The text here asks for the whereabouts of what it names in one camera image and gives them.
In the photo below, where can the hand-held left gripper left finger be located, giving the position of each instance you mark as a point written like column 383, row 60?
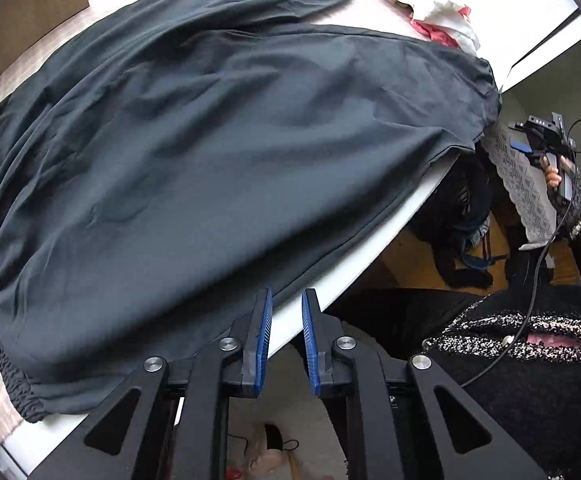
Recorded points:
column 266, row 340

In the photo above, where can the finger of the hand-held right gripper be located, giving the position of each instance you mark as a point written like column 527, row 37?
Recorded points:
column 516, row 125
column 520, row 147

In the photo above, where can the dark grey pants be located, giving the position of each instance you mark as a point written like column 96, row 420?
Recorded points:
column 195, row 160

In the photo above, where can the person's body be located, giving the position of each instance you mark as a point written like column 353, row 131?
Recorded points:
column 510, row 410

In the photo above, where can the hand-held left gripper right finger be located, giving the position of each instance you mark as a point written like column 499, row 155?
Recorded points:
column 309, row 345

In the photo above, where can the pink slipper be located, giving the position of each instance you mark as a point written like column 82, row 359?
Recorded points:
column 275, row 460

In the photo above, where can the pink plaid blanket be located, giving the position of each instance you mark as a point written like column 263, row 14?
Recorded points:
column 25, row 67

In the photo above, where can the pink red cloth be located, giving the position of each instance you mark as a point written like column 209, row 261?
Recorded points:
column 433, row 32

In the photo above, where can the black bag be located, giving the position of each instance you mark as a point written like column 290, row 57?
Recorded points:
column 455, row 240

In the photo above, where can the person's right hand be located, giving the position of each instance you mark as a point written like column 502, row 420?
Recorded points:
column 551, row 176

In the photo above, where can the white lace cloth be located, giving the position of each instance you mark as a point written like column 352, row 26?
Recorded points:
column 520, row 195

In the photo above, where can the large light wooden board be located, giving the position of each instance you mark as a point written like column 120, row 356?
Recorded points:
column 35, row 5

